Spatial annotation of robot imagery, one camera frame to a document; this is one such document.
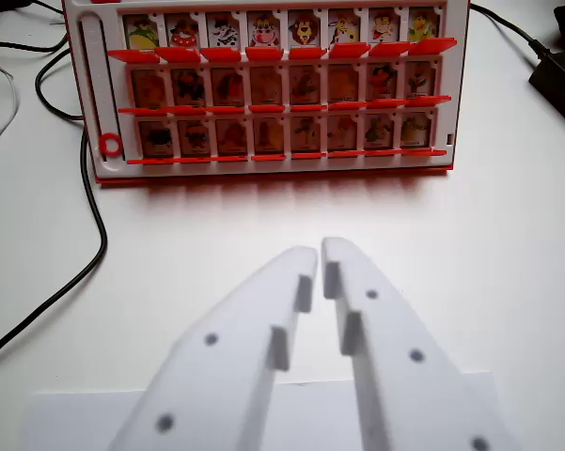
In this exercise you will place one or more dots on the red and white game board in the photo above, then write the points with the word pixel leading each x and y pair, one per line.
pixel 282 166

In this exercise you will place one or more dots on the black power adapter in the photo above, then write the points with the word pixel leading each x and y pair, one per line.
pixel 564 84

